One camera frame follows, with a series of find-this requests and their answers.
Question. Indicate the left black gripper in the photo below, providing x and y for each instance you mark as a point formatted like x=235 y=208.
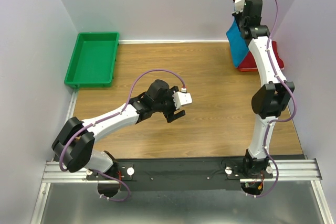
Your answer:
x=169 y=116

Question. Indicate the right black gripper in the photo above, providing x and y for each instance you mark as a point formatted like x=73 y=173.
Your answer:
x=236 y=16

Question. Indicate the blue t shirt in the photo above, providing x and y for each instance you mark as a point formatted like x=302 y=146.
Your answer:
x=238 y=47

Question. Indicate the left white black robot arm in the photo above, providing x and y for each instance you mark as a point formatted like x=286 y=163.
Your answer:
x=74 y=145

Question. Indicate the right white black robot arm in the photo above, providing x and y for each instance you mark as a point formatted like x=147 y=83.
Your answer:
x=275 y=91

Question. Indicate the folded red t shirt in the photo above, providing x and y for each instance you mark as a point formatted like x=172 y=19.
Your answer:
x=249 y=62

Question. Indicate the green plastic tray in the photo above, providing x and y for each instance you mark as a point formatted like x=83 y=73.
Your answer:
x=93 y=60

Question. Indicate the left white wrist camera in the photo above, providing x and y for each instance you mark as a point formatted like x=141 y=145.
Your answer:
x=181 y=99

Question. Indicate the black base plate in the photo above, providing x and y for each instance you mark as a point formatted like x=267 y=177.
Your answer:
x=179 y=174

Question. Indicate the aluminium frame rail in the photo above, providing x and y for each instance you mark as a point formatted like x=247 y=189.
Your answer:
x=285 y=170

